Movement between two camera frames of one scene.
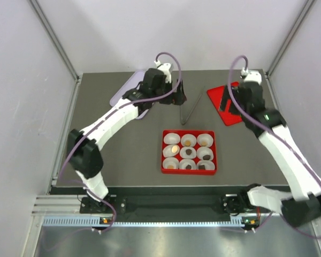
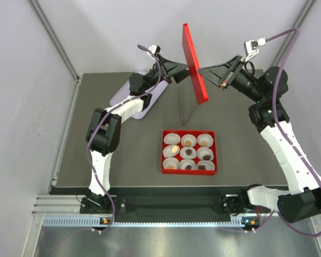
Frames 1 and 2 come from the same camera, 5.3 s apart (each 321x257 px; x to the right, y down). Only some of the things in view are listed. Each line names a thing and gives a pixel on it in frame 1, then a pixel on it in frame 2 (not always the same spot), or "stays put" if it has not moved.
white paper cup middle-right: [203, 151] stays put
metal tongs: [181, 115] stays put
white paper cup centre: [183, 155] stays put
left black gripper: [177, 98] -> [169, 69]
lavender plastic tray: [129, 85] stays put
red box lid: [215, 96] -> [200, 89]
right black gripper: [226, 96] -> [220, 75]
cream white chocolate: [174, 149] stays put
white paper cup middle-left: [167, 151] stays put
